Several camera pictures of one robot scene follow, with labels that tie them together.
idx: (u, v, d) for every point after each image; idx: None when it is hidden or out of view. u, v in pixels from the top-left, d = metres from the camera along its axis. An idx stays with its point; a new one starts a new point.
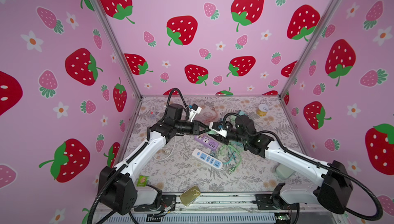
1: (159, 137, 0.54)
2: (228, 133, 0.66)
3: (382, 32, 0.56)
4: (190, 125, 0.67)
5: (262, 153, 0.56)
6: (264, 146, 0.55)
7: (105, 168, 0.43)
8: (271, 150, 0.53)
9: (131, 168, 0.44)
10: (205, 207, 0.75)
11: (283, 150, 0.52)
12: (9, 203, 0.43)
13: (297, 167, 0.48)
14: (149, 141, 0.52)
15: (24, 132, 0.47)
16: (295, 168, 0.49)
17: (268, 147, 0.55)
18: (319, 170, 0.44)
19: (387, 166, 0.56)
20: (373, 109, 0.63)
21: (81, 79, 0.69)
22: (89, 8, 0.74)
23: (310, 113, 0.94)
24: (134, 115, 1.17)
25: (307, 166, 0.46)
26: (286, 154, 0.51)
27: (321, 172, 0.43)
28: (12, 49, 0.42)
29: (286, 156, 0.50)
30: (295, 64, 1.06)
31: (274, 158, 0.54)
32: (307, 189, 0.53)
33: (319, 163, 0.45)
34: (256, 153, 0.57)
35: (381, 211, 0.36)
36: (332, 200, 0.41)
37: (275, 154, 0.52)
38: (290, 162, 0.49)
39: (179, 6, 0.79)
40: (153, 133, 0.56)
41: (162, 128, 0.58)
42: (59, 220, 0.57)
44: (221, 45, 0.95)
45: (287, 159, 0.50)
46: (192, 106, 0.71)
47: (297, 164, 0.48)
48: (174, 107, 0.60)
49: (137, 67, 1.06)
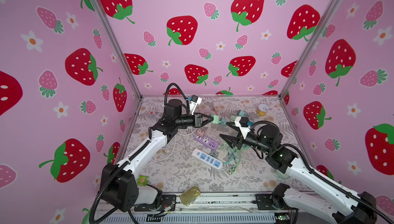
1: (161, 136, 0.55)
2: (248, 138, 0.60)
3: (382, 32, 0.56)
4: (192, 119, 0.66)
5: (282, 168, 0.53)
6: (287, 162, 0.52)
7: (107, 165, 0.43)
8: (295, 169, 0.50)
9: (133, 165, 0.44)
10: (205, 207, 0.75)
11: (309, 170, 0.49)
12: (8, 203, 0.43)
13: (323, 192, 0.45)
14: (151, 139, 0.53)
15: (24, 133, 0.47)
16: (320, 192, 0.46)
17: (292, 164, 0.51)
18: (349, 200, 0.41)
19: (387, 166, 0.56)
20: (373, 109, 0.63)
21: (81, 79, 0.69)
22: (89, 8, 0.74)
23: (310, 113, 0.94)
24: (134, 115, 1.17)
25: (335, 194, 0.43)
26: (312, 175, 0.48)
27: (351, 203, 0.41)
28: (12, 49, 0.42)
29: (312, 178, 0.47)
30: (295, 64, 1.06)
31: (297, 177, 0.50)
32: (322, 207, 0.51)
33: (349, 194, 0.43)
34: (276, 167, 0.53)
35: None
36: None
37: (300, 174, 0.49)
38: (315, 185, 0.46)
39: (179, 6, 0.79)
40: (154, 131, 0.56)
41: (163, 127, 0.58)
42: (59, 220, 0.57)
44: (221, 45, 0.95)
45: (312, 182, 0.47)
46: (192, 98, 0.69)
47: (323, 189, 0.45)
48: (173, 106, 0.58)
49: (137, 67, 1.06)
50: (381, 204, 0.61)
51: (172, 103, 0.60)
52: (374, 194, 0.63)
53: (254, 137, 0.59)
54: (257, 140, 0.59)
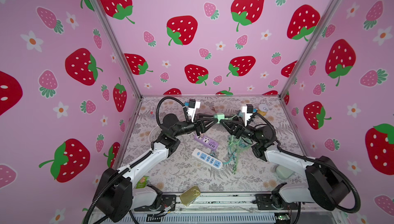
1: (163, 148, 0.57)
2: (246, 129, 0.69)
3: (382, 32, 0.56)
4: (194, 124, 0.59)
5: (262, 157, 0.64)
6: (262, 150, 0.63)
7: (107, 170, 0.44)
8: (269, 151, 0.60)
9: (133, 173, 0.45)
10: (205, 207, 0.75)
11: (279, 150, 0.59)
12: (8, 203, 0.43)
13: (290, 164, 0.53)
14: (153, 150, 0.55)
15: (24, 132, 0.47)
16: (288, 165, 0.53)
17: (267, 149, 0.62)
18: (306, 162, 0.48)
19: (387, 166, 0.56)
20: (373, 109, 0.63)
21: (81, 79, 0.69)
22: (89, 8, 0.74)
23: (310, 113, 0.94)
24: (134, 115, 1.17)
25: (296, 161, 0.51)
26: (281, 153, 0.57)
27: (306, 164, 0.48)
28: (12, 48, 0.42)
29: (281, 155, 0.56)
30: (295, 64, 1.06)
31: (272, 157, 0.60)
32: (305, 186, 0.53)
33: (306, 158, 0.50)
34: (258, 155, 0.65)
35: (359, 204, 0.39)
36: (320, 192, 0.43)
37: (273, 154, 0.59)
38: (284, 160, 0.54)
39: (180, 6, 0.79)
40: (157, 144, 0.58)
41: (167, 140, 0.61)
42: (59, 220, 0.57)
44: (221, 45, 0.95)
45: (280, 157, 0.56)
46: (190, 104, 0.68)
47: (289, 161, 0.53)
48: (168, 127, 0.55)
49: (137, 67, 1.06)
50: (381, 204, 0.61)
51: (166, 122, 0.56)
52: (374, 194, 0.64)
53: (252, 129, 0.64)
54: (253, 132, 0.65)
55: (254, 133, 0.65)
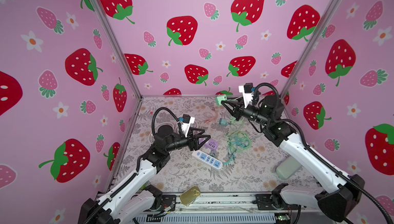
1: (150, 167, 0.53)
2: (247, 110, 0.58)
3: (382, 33, 0.56)
4: (188, 139, 0.60)
5: (278, 142, 0.52)
6: (284, 136, 0.50)
7: (88, 200, 0.42)
8: (290, 143, 0.49)
9: (114, 204, 0.42)
10: (205, 207, 0.75)
11: (304, 147, 0.47)
12: (8, 203, 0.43)
13: (313, 168, 0.45)
14: (137, 172, 0.51)
15: (24, 132, 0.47)
16: (308, 168, 0.46)
17: (288, 138, 0.50)
18: (338, 179, 0.41)
19: (387, 166, 0.56)
20: (372, 109, 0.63)
21: (81, 79, 0.69)
22: (89, 8, 0.74)
23: (311, 113, 0.94)
24: (134, 115, 1.17)
25: (325, 171, 0.42)
26: (306, 151, 0.46)
27: (339, 182, 0.40)
28: (12, 49, 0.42)
29: (306, 155, 0.46)
30: (295, 64, 1.06)
31: (290, 151, 0.50)
32: (310, 193, 0.52)
33: (340, 173, 0.42)
34: (272, 139, 0.52)
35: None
36: (335, 209, 0.40)
37: (294, 149, 0.48)
38: (308, 161, 0.45)
39: (179, 6, 0.79)
40: (143, 161, 0.54)
41: (155, 156, 0.57)
42: (59, 220, 0.57)
44: (221, 45, 0.95)
45: (303, 157, 0.46)
46: (183, 119, 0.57)
47: (314, 166, 0.44)
48: (161, 137, 0.54)
49: (137, 67, 1.06)
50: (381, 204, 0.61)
51: (162, 131, 0.56)
52: (374, 194, 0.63)
53: (255, 110, 0.57)
54: (256, 114, 0.58)
55: (257, 114, 0.57)
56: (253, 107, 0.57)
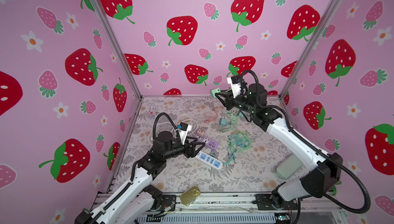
1: (145, 175, 0.52)
2: (236, 100, 0.63)
3: (382, 33, 0.56)
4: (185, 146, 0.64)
5: (265, 126, 0.55)
6: (270, 120, 0.53)
7: (81, 213, 0.41)
8: (275, 126, 0.52)
9: (107, 216, 0.42)
10: (205, 207, 0.75)
11: (289, 129, 0.50)
12: (8, 203, 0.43)
13: (295, 148, 0.48)
14: (132, 181, 0.50)
15: (25, 132, 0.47)
16: (291, 149, 0.49)
17: (273, 122, 0.53)
18: (317, 157, 0.44)
19: (387, 166, 0.56)
20: (372, 109, 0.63)
21: (81, 79, 0.69)
22: (89, 8, 0.74)
23: (310, 113, 0.94)
24: (134, 115, 1.17)
25: (307, 150, 0.45)
26: (290, 133, 0.49)
27: (318, 159, 0.43)
28: (13, 49, 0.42)
29: (290, 136, 0.49)
30: (295, 64, 1.06)
31: (275, 135, 0.53)
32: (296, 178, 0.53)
33: (319, 151, 0.45)
34: (259, 124, 0.55)
35: (367, 208, 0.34)
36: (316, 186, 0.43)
37: (278, 131, 0.51)
38: (290, 142, 0.48)
39: (179, 6, 0.79)
40: (138, 169, 0.53)
41: (151, 163, 0.56)
42: (59, 220, 0.57)
44: (221, 45, 0.95)
45: (288, 138, 0.49)
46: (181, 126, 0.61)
47: (296, 145, 0.47)
48: (161, 141, 0.55)
49: (137, 67, 1.06)
50: (381, 204, 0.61)
51: (161, 137, 0.57)
52: (374, 194, 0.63)
53: (242, 99, 0.61)
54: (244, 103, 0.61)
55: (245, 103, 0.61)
56: (241, 97, 0.62)
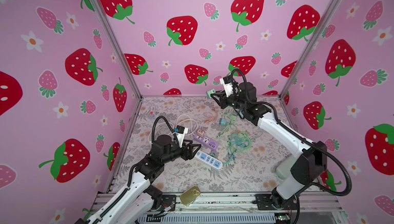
1: (143, 180, 0.51)
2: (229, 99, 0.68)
3: (382, 32, 0.56)
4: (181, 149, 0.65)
5: (256, 121, 0.58)
6: (260, 114, 0.57)
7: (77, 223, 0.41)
8: (264, 120, 0.55)
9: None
10: (205, 207, 0.75)
11: (277, 121, 0.54)
12: (8, 203, 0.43)
13: (282, 139, 0.51)
14: (129, 186, 0.49)
15: (25, 132, 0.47)
16: (280, 141, 0.52)
17: (262, 116, 0.57)
18: (302, 145, 0.47)
19: (387, 166, 0.56)
20: (372, 109, 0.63)
21: (81, 79, 0.69)
22: (89, 8, 0.74)
23: (310, 113, 0.94)
24: (134, 115, 1.17)
25: (292, 140, 0.48)
26: (278, 125, 0.53)
27: (303, 147, 0.46)
28: (13, 49, 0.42)
29: (277, 127, 0.52)
30: (295, 64, 1.06)
31: (266, 127, 0.56)
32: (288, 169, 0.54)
33: (304, 139, 0.48)
34: (250, 119, 0.59)
35: (349, 191, 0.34)
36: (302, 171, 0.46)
37: (268, 124, 0.55)
38: (278, 133, 0.52)
39: (179, 6, 0.79)
40: (136, 175, 0.52)
41: (149, 167, 0.55)
42: (59, 220, 0.57)
44: (221, 45, 0.95)
45: (276, 130, 0.52)
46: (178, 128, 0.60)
47: (283, 136, 0.50)
48: (160, 145, 0.55)
49: (137, 67, 1.06)
50: (381, 204, 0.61)
51: (160, 140, 0.57)
52: (374, 194, 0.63)
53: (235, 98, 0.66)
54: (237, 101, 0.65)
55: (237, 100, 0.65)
56: (234, 96, 0.66)
